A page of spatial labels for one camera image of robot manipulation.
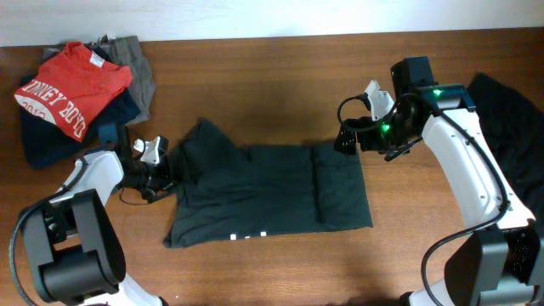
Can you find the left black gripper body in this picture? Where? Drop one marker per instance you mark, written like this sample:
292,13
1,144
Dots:
150,178

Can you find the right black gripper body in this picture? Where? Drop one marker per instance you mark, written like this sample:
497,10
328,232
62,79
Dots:
392,138

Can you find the dark green t-shirt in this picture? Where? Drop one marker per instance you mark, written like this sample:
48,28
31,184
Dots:
226,192

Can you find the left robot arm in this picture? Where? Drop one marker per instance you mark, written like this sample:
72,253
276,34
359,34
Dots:
73,252

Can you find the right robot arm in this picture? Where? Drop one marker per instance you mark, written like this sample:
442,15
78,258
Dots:
500,261

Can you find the navy folded garment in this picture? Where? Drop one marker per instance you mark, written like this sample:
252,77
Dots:
44,144

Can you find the red folded printed t-shirt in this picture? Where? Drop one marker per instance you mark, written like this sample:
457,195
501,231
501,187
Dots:
72,88

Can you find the black garment at right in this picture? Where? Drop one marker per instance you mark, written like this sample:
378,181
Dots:
513,129

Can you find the grey folded garment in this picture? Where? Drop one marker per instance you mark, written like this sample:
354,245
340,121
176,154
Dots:
120,54

